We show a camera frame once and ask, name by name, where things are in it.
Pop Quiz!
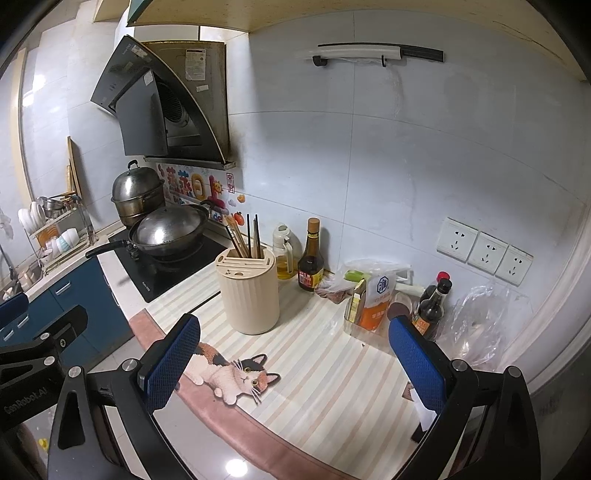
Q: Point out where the white and black wall rail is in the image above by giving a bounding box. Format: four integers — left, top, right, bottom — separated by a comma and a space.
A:
295, 43, 445, 69

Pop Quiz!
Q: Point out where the black range hood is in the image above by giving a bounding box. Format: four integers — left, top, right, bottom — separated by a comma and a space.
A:
90, 34, 238, 169

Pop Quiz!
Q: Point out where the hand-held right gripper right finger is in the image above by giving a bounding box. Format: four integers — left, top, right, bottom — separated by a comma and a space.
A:
389, 316, 543, 480

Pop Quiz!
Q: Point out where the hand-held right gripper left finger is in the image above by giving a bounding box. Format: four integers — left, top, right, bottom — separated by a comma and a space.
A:
46, 314, 202, 480

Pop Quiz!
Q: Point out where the clear plastic bag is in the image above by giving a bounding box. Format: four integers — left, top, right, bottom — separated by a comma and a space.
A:
436, 281, 534, 374

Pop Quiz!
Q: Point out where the steel wok with lid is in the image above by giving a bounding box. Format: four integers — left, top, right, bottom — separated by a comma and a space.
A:
85, 204, 211, 260

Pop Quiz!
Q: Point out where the black induction cooktop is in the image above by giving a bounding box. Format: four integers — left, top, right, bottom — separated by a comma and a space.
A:
108, 226, 234, 303

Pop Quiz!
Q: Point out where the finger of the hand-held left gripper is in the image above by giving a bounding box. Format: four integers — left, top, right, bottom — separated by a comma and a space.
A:
0, 293, 29, 329
0, 305, 88, 379

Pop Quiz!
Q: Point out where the white plastic container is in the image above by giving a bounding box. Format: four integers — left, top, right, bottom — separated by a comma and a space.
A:
394, 282, 426, 301

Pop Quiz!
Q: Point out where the clear oil dispenser bottle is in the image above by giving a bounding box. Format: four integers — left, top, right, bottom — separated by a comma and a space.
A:
272, 224, 295, 281

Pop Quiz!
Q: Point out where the light bamboo chopstick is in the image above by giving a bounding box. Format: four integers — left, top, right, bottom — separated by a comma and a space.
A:
224, 216, 243, 258
228, 216, 245, 258

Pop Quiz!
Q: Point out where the blue kitchen cabinet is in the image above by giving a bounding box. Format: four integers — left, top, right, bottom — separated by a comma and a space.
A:
0, 256, 134, 370

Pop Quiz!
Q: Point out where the white tissue paper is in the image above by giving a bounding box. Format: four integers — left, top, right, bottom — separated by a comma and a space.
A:
413, 390, 437, 430

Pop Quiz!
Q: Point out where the black smartphone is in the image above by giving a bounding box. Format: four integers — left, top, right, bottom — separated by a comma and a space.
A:
411, 415, 439, 444

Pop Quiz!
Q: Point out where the white wall socket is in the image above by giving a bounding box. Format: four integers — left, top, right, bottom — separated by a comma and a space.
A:
495, 244, 534, 287
436, 217, 480, 261
468, 231, 511, 277

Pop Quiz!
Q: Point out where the metal dish rack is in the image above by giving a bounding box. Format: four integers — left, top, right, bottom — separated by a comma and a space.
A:
18, 194, 98, 273

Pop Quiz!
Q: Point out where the colourful wall sticker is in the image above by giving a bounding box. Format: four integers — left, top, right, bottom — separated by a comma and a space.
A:
154, 161, 245, 217

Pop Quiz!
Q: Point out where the red cap dark sauce bottle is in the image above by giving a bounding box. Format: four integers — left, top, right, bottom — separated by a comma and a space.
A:
422, 271, 451, 301

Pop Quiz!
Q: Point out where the beige ribbed utensil holder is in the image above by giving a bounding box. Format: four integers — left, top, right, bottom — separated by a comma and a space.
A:
216, 247, 281, 335

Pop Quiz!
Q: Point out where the small bag of spices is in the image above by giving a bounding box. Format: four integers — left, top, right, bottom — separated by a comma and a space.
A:
314, 277, 356, 305

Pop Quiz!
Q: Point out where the white and orange seasoning bag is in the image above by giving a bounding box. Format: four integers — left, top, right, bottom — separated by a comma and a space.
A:
358, 265, 411, 330

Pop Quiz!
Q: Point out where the striped cat table mat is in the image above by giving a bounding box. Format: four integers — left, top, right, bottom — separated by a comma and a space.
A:
128, 261, 462, 480

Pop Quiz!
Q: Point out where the wooden cutting board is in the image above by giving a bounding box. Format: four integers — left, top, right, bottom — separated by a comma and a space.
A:
67, 136, 84, 199

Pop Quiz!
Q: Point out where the jar with brown lid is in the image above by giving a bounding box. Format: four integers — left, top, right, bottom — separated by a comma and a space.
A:
387, 295, 413, 321

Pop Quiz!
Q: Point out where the yellow seasoning box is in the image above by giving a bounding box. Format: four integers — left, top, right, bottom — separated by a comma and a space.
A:
346, 281, 368, 324

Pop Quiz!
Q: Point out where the brown vinegar bottle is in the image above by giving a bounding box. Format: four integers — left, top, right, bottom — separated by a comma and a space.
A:
298, 218, 325, 292

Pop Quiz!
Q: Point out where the row of white bowls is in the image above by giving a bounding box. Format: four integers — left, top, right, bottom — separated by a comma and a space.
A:
46, 227, 80, 259

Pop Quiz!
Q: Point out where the clear plastic organizer bin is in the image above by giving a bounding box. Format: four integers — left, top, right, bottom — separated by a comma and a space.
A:
342, 277, 439, 344

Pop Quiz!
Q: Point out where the black cap soy sauce bottle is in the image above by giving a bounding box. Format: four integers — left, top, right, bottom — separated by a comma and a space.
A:
411, 278, 453, 342

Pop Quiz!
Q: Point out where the steel steamer pot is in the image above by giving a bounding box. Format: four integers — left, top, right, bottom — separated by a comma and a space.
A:
111, 159, 166, 227

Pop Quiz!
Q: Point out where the row of white plates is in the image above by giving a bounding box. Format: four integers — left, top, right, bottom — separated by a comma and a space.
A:
17, 200, 47, 235

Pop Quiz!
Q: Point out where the steel sink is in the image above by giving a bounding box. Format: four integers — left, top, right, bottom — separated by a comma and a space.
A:
0, 258, 47, 301

